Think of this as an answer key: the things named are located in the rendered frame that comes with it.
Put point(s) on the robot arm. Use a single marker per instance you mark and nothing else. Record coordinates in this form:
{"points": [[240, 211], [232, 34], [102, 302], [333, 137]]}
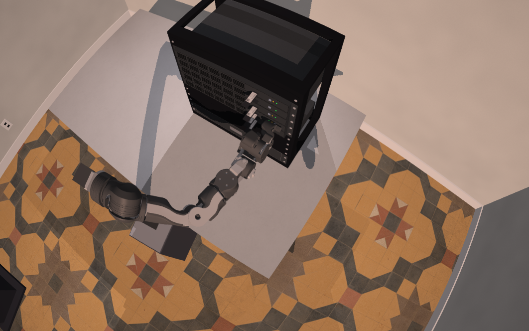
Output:
{"points": [[124, 199]]}

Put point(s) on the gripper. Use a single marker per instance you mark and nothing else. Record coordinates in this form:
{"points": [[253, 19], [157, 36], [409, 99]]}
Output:
{"points": [[257, 149]]}

